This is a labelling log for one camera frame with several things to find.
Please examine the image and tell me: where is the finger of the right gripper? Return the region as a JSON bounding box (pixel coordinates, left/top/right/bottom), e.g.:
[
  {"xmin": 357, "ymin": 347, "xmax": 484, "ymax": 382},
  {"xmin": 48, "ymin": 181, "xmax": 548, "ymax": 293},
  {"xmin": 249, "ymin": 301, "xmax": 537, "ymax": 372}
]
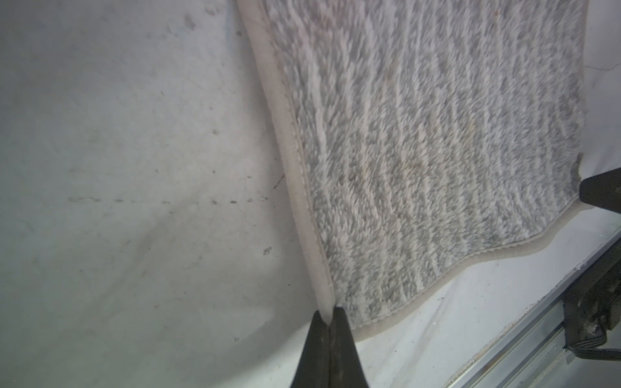
[{"xmin": 579, "ymin": 168, "xmax": 621, "ymax": 213}]

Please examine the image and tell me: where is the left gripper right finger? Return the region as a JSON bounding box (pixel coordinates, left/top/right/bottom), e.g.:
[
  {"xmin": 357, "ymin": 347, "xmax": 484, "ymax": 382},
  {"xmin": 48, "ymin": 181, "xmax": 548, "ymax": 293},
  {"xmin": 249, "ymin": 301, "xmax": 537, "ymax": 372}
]
[{"xmin": 329, "ymin": 307, "xmax": 369, "ymax": 388}]

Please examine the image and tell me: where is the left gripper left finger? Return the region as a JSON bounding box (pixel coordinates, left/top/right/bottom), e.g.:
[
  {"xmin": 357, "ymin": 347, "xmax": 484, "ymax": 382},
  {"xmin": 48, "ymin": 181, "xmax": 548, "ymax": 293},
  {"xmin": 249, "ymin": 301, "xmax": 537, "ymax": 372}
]
[{"xmin": 290, "ymin": 311, "xmax": 329, "ymax": 388}]

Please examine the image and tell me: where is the grey striped dishcloth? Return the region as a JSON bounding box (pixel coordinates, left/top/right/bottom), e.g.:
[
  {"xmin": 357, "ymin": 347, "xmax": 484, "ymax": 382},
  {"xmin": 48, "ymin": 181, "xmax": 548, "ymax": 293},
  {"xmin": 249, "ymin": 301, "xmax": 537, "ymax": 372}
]
[{"xmin": 238, "ymin": 1, "xmax": 589, "ymax": 338}]

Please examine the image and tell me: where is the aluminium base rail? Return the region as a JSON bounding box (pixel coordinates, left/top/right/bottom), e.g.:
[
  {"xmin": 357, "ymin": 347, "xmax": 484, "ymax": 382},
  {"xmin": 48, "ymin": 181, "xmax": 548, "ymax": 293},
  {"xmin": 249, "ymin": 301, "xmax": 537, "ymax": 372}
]
[{"xmin": 450, "ymin": 233, "xmax": 620, "ymax": 387}]

